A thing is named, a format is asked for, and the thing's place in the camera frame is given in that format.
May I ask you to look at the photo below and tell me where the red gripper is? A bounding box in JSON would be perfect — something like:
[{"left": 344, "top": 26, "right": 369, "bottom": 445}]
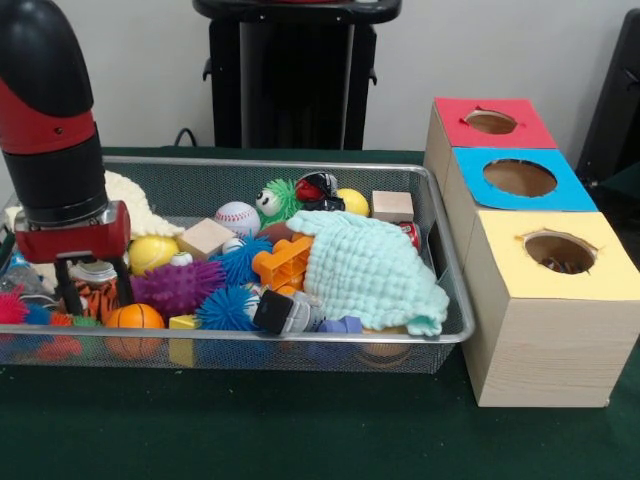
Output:
[{"left": 14, "top": 200, "right": 136, "bottom": 318}]

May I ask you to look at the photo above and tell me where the mint green cloth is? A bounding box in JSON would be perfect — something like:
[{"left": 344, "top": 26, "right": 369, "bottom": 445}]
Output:
[{"left": 286, "top": 210, "right": 451, "bottom": 338}]

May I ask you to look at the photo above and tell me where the multicolour cartoon print cloth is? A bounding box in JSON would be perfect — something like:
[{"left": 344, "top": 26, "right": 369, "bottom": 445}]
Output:
[{"left": 540, "top": 256, "right": 591, "bottom": 275}]

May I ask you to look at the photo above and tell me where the shallow clear mesh bin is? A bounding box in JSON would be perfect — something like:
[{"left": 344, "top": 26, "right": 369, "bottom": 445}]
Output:
[{"left": 0, "top": 153, "right": 477, "bottom": 376}]

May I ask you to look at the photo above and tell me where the wooden box with three holes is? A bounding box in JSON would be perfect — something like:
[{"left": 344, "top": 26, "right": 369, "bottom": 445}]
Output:
[{"left": 424, "top": 97, "right": 640, "bottom": 409}]

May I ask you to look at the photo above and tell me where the orange toy basketball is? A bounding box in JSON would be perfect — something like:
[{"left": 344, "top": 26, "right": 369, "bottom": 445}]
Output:
[{"left": 107, "top": 303, "right": 167, "bottom": 359}]

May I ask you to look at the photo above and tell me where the yellow ball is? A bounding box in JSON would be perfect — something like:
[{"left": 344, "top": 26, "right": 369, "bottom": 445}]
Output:
[
  {"left": 336, "top": 188, "right": 371, "bottom": 218},
  {"left": 129, "top": 235, "right": 183, "bottom": 277}
]

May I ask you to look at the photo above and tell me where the pink spiky ball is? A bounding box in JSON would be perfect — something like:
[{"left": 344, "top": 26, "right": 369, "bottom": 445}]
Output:
[{"left": 0, "top": 288, "right": 33, "bottom": 326}]

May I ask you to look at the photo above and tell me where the cream yellow cloth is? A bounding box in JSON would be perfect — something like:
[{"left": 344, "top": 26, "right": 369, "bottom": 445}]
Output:
[{"left": 3, "top": 170, "right": 184, "bottom": 291}]

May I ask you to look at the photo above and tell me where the white toy baseball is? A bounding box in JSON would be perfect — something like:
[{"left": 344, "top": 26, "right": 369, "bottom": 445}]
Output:
[{"left": 214, "top": 201, "right": 261, "bottom": 239}]

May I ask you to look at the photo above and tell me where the orange plastic toy brick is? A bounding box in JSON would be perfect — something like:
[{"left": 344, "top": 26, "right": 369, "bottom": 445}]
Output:
[{"left": 250, "top": 235, "right": 313, "bottom": 295}]

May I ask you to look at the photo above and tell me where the green spiky ball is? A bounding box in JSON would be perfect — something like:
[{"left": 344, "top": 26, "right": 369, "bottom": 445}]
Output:
[{"left": 254, "top": 178, "right": 304, "bottom": 226}]

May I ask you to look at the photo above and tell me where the small wooden cube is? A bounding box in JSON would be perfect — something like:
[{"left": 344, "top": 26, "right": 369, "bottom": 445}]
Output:
[{"left": 372, "top": 191, "right": 415, "bottom": 223}]

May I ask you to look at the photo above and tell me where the black chair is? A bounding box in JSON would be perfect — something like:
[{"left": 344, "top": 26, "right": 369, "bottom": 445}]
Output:
[{"left": 578, "top": 8, "right": 640, "bottom": 191}]

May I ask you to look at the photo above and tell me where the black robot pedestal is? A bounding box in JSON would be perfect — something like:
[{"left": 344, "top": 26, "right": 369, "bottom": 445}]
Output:
[{"left": 193, "top": 0, "right": 403, "bottom": 151}]

